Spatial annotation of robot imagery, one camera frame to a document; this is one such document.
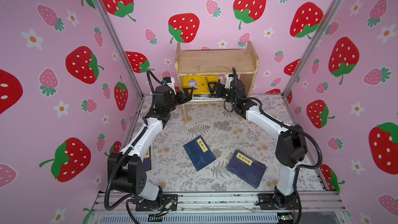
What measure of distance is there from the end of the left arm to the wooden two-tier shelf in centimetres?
4

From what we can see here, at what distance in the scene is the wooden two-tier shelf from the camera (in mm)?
744

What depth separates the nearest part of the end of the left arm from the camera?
617mm
